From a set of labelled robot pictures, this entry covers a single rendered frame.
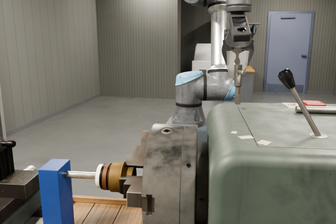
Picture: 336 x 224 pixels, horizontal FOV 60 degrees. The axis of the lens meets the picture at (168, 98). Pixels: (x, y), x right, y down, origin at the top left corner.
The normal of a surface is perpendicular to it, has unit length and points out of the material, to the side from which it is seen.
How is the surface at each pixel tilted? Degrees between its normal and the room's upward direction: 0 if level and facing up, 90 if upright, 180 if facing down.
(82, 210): 0
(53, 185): 90
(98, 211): 0
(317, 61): 90
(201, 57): 71
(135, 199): 85
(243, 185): 90
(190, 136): 18
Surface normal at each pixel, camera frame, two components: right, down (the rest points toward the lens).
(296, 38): -0.21, 0.19
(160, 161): -0.08, -0.52
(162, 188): -0.11, -0.15
